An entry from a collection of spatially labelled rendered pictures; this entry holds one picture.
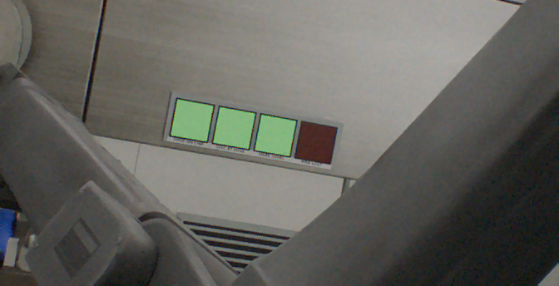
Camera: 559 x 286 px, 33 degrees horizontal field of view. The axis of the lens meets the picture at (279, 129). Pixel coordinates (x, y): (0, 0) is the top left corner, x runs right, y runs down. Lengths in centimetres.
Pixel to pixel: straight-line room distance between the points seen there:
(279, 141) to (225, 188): 239
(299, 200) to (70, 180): 330
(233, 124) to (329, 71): 16
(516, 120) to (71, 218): 18
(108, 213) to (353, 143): 102
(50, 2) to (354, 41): 43
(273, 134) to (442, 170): 104
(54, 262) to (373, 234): 13
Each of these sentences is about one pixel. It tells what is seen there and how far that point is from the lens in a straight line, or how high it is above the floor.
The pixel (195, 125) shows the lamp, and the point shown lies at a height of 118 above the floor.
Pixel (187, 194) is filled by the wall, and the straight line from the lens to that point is 369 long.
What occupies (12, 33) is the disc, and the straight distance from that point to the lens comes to 97.
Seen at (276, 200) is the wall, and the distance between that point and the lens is 375.
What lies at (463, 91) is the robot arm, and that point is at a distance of 30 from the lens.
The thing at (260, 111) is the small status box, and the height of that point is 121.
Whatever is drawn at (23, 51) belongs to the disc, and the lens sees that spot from 122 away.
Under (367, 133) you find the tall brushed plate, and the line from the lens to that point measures 136.
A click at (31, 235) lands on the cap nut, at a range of 97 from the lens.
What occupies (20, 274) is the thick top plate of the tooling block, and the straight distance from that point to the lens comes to 96.
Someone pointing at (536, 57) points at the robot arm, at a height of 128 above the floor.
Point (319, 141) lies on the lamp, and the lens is 133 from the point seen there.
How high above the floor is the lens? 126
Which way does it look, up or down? 3 degrees down
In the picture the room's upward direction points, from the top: 11 degrees clockwise
